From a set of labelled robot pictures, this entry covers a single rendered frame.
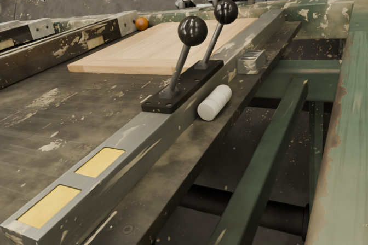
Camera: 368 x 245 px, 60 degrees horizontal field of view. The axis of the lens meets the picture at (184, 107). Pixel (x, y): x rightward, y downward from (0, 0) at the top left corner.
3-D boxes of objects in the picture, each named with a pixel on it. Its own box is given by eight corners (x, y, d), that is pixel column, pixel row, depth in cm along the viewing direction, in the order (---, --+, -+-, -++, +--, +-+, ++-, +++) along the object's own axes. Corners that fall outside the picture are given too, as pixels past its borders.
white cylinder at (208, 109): (216, 122, 47) (234, 99, 53) (214, 104, 46) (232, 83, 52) (197, 120, 48) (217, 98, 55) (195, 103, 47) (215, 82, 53)
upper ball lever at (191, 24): (183, 101, 48) (217, 21, 40) (171, 112, 45) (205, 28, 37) (162, 88, 49) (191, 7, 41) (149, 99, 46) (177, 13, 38)
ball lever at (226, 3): (213, 73, 57) (245, 3, 49) (205, 81, 54) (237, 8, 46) (195, 63, 58) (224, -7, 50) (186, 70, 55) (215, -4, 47)
